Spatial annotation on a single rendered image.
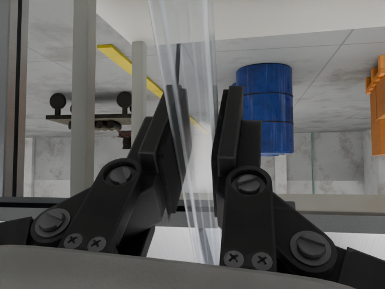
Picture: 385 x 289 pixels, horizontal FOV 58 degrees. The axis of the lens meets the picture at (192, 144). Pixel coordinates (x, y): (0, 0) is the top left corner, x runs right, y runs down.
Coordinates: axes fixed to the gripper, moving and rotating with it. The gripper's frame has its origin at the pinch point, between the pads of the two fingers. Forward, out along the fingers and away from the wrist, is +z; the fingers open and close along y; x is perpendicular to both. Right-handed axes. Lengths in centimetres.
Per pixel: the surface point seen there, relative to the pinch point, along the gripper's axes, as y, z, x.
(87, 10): -28, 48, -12
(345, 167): 239, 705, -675
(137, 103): -28, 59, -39
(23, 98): -31.3, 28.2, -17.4
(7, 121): -31.2, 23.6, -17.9
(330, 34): 50, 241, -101
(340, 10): 18, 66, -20
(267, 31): 3, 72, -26
